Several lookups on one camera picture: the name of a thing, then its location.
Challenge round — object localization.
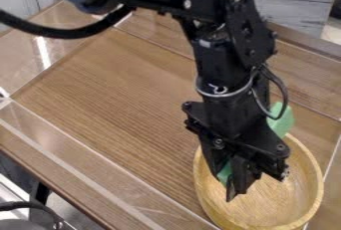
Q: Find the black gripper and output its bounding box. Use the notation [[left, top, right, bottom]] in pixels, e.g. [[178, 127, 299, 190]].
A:
[[182, 90, 290, 202]]

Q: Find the green rectangular block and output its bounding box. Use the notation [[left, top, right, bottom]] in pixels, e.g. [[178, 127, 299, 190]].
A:
[[216, 107, 294, 185]]

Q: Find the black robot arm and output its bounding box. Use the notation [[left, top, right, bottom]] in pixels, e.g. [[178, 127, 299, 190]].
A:
[[18, 0, 290, 200]]

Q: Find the brown wooden bowl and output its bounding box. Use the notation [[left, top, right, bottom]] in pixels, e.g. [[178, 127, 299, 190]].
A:
[[192, 133, 323, 230]]

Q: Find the black table leg bracket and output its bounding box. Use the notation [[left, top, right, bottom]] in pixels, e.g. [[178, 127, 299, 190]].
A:
[[29, 181, 67, 230]]

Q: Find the black cable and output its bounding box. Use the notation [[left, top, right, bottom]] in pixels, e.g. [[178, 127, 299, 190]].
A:
[[0, 3, 135, 40]]

